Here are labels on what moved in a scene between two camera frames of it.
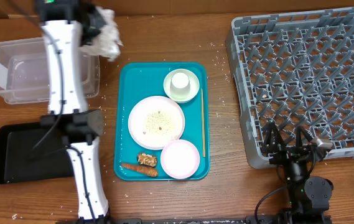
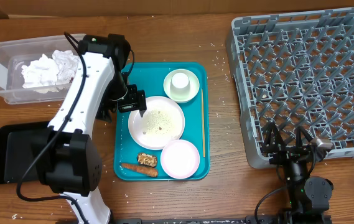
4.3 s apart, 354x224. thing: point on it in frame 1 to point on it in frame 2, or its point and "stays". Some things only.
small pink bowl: (180, 158) stays
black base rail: (269, 219) stays
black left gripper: (98, 22) to (137, 100)
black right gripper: (284, 152) stays
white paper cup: (180, 85) stays
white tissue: (107, 45) to (45, 72)
